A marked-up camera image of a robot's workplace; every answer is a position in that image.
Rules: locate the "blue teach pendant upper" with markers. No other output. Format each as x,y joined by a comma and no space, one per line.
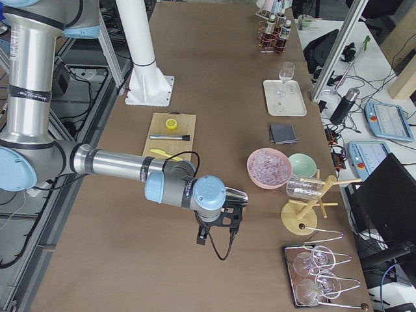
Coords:
387,121

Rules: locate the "black power adapter box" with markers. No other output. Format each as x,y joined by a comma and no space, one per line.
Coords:
61,80

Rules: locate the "wooden cup drying rack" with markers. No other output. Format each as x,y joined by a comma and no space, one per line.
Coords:
297,211

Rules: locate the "steel ice scoop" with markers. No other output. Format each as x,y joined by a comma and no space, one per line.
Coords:
236,196

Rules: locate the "black mirrored tray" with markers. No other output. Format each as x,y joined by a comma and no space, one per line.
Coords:
289,254

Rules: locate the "green ceramic bowl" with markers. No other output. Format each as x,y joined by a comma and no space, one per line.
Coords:
302,165

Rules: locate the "upside down cocktail glass lower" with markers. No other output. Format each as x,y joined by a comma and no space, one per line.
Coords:
323,289

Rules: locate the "upside down cocktail glass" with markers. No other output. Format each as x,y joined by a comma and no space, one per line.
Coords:
314,260
323,289

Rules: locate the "blue teach pendant lower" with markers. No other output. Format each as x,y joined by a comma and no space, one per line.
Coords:
365,156

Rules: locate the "aluminium frame post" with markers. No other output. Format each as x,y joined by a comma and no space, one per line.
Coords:
348,25

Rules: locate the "clear glass jar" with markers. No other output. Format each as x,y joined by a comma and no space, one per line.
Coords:
307,188

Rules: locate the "blue teach pendant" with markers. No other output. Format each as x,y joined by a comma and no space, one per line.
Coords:
387,121
365,156

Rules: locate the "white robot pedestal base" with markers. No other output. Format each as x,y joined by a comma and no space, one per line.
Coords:
148,86

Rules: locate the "steel muddler black tip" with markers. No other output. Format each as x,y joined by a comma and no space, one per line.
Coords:
170,137

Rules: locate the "black thermos bottle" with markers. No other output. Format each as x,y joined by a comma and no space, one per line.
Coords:
344,106

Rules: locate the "tea bottle dark liquid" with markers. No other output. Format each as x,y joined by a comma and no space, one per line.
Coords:
268,35

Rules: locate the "upside down cocktail glass upper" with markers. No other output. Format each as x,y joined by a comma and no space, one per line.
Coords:
314,260

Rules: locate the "white serving tray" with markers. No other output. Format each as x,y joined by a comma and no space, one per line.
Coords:
284,99

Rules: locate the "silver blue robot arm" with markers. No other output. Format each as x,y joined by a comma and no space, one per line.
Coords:
30,155

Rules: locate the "black monitor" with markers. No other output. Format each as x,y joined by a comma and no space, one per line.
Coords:
386,203

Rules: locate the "copper wire bottle basket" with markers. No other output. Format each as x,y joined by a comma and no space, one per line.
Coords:
277,29

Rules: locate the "grey folded cloth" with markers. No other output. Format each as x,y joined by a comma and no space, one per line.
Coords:
282,134

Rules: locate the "stemmed wine glass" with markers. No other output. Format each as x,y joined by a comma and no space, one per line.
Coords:
285,75

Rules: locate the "half lemon slice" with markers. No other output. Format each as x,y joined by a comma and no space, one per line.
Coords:
171,124

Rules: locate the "pink bowl of ice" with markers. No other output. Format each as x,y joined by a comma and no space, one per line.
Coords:
269,168

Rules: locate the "yellow plastic knife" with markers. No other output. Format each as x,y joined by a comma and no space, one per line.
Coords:
165,154

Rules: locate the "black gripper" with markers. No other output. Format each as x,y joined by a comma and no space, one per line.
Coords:
201,229

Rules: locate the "tea bottle in basket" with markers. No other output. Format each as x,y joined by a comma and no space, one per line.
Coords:
283,36

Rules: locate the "wire stirrer with wooden ball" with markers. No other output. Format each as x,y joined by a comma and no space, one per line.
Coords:
337,234

